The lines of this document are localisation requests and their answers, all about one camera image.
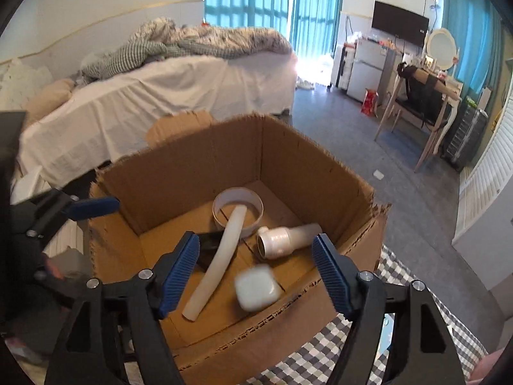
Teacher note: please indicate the wooden chair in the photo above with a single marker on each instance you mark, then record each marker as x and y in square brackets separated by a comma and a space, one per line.
[394, 106]

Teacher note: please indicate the beige pillow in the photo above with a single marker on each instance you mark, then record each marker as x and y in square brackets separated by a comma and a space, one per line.
[48, 100]

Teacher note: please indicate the brown cardboard box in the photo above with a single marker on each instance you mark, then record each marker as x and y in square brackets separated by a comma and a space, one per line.
[180, 168]

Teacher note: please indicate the white quilted cushion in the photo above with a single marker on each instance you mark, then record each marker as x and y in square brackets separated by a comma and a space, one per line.
[20, 80]

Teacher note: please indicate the red paper bag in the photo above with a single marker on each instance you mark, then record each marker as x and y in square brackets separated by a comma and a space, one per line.
[369, 102]

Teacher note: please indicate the white tape roll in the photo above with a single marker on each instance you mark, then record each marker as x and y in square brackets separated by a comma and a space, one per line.
[240, 193]

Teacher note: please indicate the grey patterned quilt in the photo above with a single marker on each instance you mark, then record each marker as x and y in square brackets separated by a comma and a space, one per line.
[224, 40]

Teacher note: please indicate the dark grey suitcase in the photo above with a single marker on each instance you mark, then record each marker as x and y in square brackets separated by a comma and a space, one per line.
[467, 136]

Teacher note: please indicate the white louvred wardrobe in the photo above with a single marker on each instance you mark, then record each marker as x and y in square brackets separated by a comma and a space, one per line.
[489, 192]

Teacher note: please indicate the black backpack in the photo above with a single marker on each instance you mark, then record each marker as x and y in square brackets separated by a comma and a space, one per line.
[425, 96]

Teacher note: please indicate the bed with white sheet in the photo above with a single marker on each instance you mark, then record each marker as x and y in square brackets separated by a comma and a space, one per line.
[160, 96]

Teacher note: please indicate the white dressing table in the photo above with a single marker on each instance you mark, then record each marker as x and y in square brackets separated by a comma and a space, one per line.
[451, 108]

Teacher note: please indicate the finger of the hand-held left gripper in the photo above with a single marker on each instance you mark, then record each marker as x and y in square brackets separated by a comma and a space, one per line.
[56, 286]
[96, 207]

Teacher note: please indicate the pair of white shoes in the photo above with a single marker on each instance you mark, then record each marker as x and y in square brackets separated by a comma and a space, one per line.
[305, 84]

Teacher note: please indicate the white paper scrap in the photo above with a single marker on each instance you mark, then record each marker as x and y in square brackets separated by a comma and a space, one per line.
[378, 174]

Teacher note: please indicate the white plastic pipe fitting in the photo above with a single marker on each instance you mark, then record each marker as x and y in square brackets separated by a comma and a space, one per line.
[276, 242]

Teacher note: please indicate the white square case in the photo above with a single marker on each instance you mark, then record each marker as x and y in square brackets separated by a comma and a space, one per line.
[256, 288]

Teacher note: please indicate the grey checkered tablecloth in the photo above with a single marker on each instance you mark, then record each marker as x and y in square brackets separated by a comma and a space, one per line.
[400, 288]

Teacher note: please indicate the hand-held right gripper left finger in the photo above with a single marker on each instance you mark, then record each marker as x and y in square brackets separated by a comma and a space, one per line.
[180, 272]

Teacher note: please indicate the black flat screen television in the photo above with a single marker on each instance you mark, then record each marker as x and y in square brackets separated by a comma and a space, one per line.
[398, 22]

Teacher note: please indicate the small white fridge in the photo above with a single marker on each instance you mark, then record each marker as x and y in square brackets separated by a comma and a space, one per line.
[368, 72]

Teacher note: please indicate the white drawer cart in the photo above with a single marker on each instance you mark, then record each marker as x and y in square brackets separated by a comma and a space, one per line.
[342, 66]

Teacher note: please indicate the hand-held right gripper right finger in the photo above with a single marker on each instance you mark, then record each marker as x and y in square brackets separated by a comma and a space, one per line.
[332, 276]

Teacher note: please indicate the round white vanity mirror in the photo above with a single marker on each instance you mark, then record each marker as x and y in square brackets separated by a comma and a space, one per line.
[441, 48]

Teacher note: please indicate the small photo frame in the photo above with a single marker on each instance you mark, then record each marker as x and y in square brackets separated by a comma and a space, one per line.
[429, 62]

